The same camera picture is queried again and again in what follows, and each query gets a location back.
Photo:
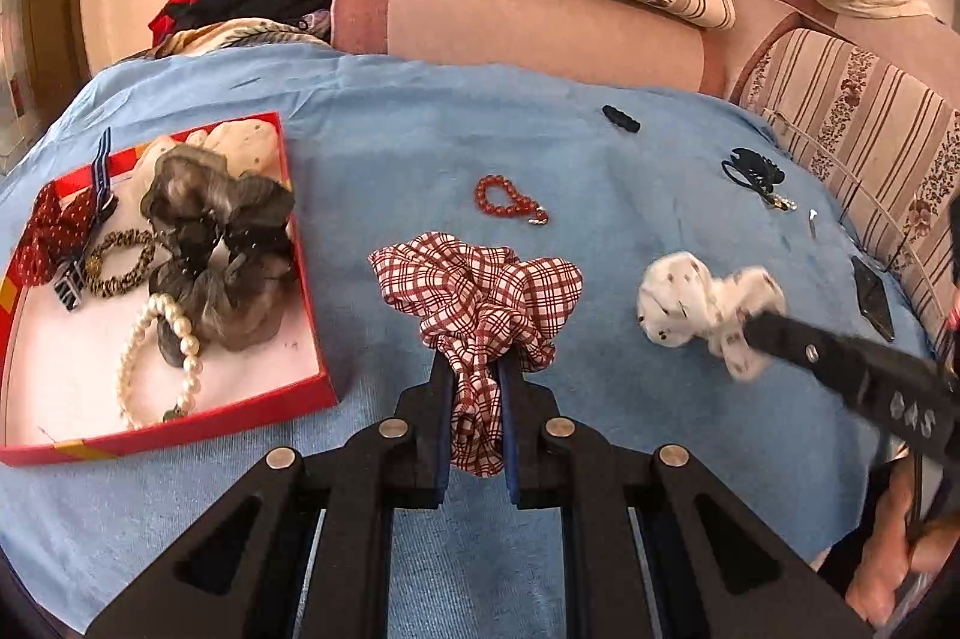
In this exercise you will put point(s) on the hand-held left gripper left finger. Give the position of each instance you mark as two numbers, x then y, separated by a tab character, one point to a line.
442	414

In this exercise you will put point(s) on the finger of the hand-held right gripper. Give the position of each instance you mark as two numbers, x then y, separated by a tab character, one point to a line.
825	354

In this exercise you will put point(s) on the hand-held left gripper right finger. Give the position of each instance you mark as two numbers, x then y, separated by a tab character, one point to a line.
510	436

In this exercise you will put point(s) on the red plaid scrunchie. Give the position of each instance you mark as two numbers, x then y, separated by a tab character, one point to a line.
480	294

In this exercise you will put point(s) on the white cherry print scrunchie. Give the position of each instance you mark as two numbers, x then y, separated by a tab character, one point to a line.
675	301

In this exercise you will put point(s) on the red cardboard box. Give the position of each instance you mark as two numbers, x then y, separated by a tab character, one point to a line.
247	376

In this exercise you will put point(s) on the white polka dot scrunchie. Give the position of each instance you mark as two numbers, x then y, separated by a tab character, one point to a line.
247	148

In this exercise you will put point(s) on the person's right hand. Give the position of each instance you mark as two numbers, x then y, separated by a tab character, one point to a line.
885	556

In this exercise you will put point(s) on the flat black barrette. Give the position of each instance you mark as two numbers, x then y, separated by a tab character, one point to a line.
874	301

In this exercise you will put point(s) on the small metal hairpin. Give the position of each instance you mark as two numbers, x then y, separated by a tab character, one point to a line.
813	224

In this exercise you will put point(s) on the striped floral seat cushion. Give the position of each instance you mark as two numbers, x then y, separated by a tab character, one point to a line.
862	121

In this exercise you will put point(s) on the light blue blanket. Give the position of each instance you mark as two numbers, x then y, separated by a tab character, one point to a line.
450	144

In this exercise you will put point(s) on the small black hair clip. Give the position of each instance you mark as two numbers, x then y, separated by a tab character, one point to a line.
619	118

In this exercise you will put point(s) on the grey sheer scrunchie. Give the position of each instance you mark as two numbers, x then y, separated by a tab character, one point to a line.
225	189

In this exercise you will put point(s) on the pink sofa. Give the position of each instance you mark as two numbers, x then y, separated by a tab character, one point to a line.
525	31

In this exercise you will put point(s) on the red polka dot bow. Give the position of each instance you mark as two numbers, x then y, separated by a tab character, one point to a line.
52	226

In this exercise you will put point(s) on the cream patterned scarf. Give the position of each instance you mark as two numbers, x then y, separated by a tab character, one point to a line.
232	35

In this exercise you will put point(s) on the red garment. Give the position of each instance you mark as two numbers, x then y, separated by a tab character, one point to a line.
176	13

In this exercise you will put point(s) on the wooden door with stained glass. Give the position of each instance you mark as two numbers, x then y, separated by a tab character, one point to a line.
52	9

